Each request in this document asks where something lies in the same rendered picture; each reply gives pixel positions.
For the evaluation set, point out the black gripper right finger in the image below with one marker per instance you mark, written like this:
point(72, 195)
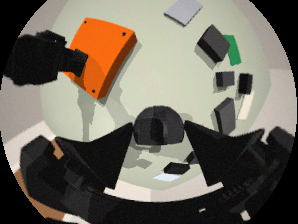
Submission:
point(216, 152)

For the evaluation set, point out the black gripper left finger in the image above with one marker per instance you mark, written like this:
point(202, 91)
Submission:
point(104, 156)

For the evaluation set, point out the dark grey switch panel with green rocker switches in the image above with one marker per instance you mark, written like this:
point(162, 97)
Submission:
point(158, 126)

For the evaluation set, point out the green flat panel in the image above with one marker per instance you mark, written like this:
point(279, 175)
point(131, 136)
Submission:
point(233, 50)

